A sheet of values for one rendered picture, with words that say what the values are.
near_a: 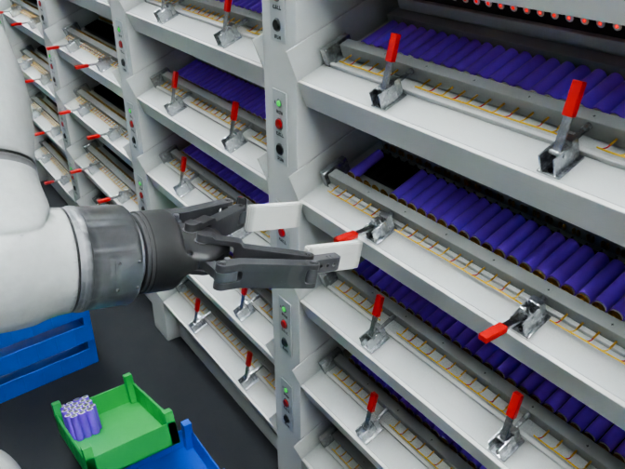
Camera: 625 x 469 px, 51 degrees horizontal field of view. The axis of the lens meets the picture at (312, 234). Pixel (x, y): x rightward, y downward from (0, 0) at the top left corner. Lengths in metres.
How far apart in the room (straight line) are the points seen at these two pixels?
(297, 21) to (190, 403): 1.10
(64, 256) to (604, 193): 0.49
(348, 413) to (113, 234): 0.76
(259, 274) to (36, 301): 0.18
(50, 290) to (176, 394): 1.30
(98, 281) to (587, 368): 0.51
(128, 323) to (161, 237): 1.53
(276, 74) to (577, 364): 0.61
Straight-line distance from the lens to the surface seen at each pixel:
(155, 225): 0.59
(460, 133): 0.79
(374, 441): 1.19
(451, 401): 0.98
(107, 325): 2.11
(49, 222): 0.55
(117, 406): 1.81
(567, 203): 0.70
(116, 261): 0.56
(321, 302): 1.16
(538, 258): 0.85
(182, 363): 1.91
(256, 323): 1.44
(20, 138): 0.58
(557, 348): 0.79
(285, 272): 0.60
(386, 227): 0.95
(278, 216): 0.74
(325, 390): 1.27
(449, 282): 0.87
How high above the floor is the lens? 1.20
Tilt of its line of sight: 28 degrees down
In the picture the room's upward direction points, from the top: straight up
